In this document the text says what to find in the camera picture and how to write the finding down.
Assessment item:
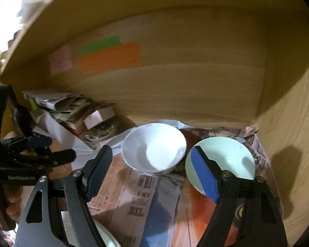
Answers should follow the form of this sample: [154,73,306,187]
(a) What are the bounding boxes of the orange sticky note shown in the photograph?
[78,43,143,74]

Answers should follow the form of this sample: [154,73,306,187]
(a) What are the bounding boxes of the small white card box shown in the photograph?
[84,106,115,130]

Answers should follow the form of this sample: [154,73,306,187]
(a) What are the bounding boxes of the pink sticky note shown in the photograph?
[48,45,74,75]

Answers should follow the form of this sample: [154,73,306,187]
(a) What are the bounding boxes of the stack of newspapers and books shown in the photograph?
[22,89,117,132]

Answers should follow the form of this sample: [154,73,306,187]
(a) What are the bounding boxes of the small bowl of coins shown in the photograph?
[85,120,118,143]

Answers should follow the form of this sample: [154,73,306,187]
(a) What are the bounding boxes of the green sticky note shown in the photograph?
[78,36,121,55]

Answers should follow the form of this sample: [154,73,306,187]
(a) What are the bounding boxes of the pale green plate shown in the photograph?
[61,210,121,246]

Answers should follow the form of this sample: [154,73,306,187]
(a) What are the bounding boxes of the white bowl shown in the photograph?
[121,123,187,175]

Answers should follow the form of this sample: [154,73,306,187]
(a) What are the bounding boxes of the person's left hand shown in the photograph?
[2,130,25,224]

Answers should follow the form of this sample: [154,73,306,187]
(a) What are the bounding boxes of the vintage newspaper shelf liner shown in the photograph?
[48,123,285,247]

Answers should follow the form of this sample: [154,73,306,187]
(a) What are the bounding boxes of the pale green small bowl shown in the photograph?
[185,136,256,195]

